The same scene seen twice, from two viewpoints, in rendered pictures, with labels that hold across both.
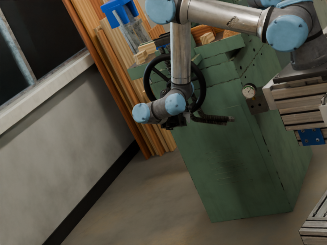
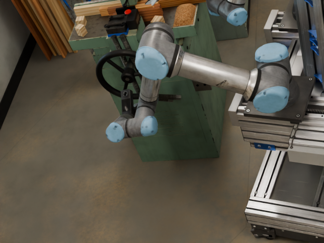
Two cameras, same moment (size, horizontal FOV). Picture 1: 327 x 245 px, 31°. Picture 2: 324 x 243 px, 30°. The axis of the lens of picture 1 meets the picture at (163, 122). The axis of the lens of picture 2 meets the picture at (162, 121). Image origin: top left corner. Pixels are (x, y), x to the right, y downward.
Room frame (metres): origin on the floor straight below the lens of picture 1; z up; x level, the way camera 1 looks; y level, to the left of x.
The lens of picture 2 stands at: (0.36, 0.09, 2.46)
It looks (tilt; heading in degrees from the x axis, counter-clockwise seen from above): 44 degrees down; 353
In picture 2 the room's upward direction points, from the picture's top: 22 degrees counter-clockwise
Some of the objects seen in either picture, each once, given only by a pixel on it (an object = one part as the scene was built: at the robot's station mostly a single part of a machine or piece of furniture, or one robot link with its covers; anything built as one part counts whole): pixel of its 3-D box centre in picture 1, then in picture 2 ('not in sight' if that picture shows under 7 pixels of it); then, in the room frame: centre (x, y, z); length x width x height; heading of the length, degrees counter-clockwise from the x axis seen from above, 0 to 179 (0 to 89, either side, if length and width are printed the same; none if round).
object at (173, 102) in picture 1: (170, 104); (142, 123); (2.08, -0.05, 0.83); 0.11 x 0.11 x 0.08; 57
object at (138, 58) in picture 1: (139, 58); (81, 30); (2.73, -0.02, 0.92); 0.04 x 0.03 x 0.05; 30
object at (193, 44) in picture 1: (176, 51); (127, 34); (2.55, -0.18, 0.91); 0.15 x 0.14 x 0.09; 58
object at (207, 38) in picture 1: (207, 38); (157, 22); (2.52, -0.33, 0.92); 0.05 x 0.04 x 0.04; 130
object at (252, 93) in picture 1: (250, 92); not in sight; (2.39, -0.40, 0.65); 0.06 x 0.04 x 0.08; 58
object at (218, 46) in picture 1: (187, 54); (133, 30); (2.62, -0.23, 0.87); 0.61 x 0.30 x 0.06; 58
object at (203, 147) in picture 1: (240, 129); (169, 77); (2.81, -0.35, 0.35); 0.58 x 0.45 x 0.71; 148
